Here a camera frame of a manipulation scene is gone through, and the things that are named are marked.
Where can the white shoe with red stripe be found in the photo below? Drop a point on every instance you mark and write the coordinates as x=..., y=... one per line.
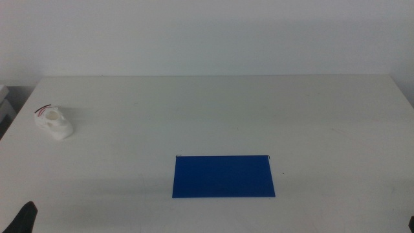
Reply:
x=55, y=124

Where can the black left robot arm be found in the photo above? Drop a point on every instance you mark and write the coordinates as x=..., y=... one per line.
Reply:
x=24, y=218

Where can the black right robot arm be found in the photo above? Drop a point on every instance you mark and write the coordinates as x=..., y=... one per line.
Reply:
x=411, y=226

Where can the blue rectangular mat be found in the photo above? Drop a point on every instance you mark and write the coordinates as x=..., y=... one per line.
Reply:
x=223, y=177

